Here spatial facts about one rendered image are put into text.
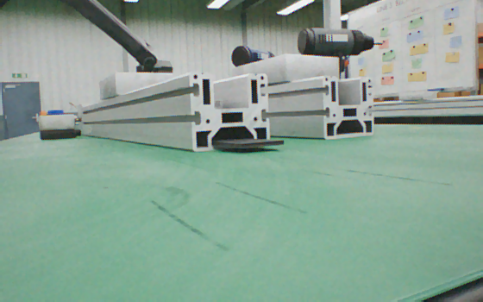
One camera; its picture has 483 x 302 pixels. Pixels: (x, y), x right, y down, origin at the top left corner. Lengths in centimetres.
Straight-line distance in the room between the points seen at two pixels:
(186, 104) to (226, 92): 8
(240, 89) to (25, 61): 1195
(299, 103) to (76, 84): 1177
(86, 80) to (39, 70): 134
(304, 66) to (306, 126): 10
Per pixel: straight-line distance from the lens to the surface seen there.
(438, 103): 210
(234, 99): 45
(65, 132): 100
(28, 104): 1218
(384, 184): 19
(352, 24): 451
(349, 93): 57
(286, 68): 55
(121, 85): 70
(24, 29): 1250
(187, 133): 40
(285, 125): 56
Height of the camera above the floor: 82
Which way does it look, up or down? 4 degrees down
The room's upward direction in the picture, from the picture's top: 2 degrees counter-clockwise
